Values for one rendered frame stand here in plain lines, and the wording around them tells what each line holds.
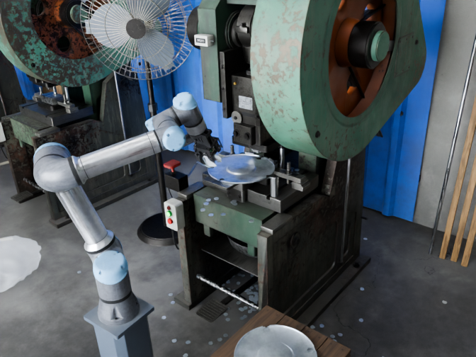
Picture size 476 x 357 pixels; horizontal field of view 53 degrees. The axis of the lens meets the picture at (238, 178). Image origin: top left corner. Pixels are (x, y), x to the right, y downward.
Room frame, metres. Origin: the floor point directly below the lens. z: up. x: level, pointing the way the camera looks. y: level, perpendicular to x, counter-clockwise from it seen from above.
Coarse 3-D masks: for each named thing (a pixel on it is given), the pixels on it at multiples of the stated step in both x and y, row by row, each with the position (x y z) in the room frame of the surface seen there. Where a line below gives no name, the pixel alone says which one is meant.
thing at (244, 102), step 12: (240, 72) 1.97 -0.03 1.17; (240, 84) 1.90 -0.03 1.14; (240, 96) 1.90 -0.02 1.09; (252, 96) 1.86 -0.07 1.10; (240, 108) 1.90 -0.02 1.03; (252, 108) 1.86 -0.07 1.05; (240, 120) 1.88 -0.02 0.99; (252, 120) 1.86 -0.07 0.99; (240, 132) 1.86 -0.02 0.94; (252, 132) 1.83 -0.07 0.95; (264, 132) 1.85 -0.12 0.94; (252, 144) 1.83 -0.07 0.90
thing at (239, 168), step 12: (228, 156) 1.98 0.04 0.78; (240, 156) 1.98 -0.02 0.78; (252, 156) 1.97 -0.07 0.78; (216, 168) 1.86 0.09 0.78; (228, 168) 1.84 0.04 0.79; (240, 168) 1.84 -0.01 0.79; (252, 168) 1.83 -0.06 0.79; (264, 168) 1.84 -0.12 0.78; (228, 180) 1.74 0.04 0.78; (240, 180) 1.73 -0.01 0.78; (252, 180) 1.73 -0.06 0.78
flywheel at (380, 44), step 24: (360, 0) 1.74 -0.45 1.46; (384, 0) 1.88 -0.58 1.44; (336, 24) 1.63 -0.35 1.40; (360, 24) 1.62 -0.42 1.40; (384, 24) 1.90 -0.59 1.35; (336, 48) 1.62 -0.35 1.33; (360, 48) 1.57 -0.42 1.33; (384, 48) 1.60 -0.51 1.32; (336, 72) 1.64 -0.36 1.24; (360, 72) 1.78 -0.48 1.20; (384, 72) 1.85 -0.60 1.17; (336, 96) 1.65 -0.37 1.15; (360, 96) 1.79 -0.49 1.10
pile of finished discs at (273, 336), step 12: (252, 336) 1.29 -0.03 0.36; (264, 336) 1.29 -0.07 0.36; (276, 336) 1.29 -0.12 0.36; (288, 336) 1.28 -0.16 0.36; (300, 336) 1.28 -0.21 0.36; (240, 348) 1.24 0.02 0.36; (252, 348) 1.23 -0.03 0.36; (264, 348) 1.23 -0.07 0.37; (276, 348) 1.22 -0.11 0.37; (288, 348) 1.22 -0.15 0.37; (300, 348) 1.22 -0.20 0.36; (312, 348) 1.22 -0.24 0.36
